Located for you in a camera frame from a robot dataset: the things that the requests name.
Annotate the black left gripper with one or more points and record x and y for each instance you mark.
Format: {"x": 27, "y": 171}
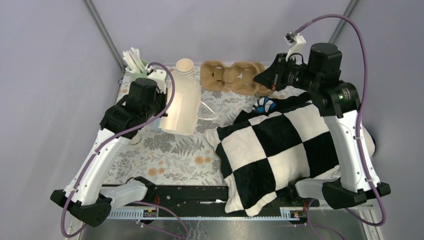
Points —
{"x": 163, "y": 95}

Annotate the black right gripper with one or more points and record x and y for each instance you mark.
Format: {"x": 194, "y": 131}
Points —
{"x": 270, "y": 78}

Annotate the single cardboard cup carrier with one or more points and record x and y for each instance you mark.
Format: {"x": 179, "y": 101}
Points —
{"x": 237, "y": 78}

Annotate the single white paper cup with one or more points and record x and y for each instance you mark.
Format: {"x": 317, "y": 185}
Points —
{"x": 135, "y": 140}

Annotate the light blue paper bag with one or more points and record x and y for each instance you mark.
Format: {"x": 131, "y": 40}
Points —
{"x": 182, "y": 115}

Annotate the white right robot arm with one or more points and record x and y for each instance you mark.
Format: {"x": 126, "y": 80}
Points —
{"x": 338, "y": 102}

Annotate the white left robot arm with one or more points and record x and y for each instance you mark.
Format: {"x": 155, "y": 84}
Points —
{"x": 85, "y": 198}

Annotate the blue white patterned object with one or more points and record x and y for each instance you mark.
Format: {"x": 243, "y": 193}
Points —
{"x": 263, "y": 105}

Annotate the green cup with straws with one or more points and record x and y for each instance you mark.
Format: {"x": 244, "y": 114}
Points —
{"x": 135, "y": 66}

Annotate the stack of paper cups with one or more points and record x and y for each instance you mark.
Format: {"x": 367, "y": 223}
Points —
{"x": 185, "y": 66}

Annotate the floral patterned table mat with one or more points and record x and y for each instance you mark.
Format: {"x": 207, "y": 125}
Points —
{"x": 169, "y": 159}

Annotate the black white checkered pillow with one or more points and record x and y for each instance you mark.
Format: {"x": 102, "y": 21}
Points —
{"x": 261, "y": 153}

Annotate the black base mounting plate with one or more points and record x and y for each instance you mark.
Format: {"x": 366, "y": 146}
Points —
{"x": 210, "y": 201}

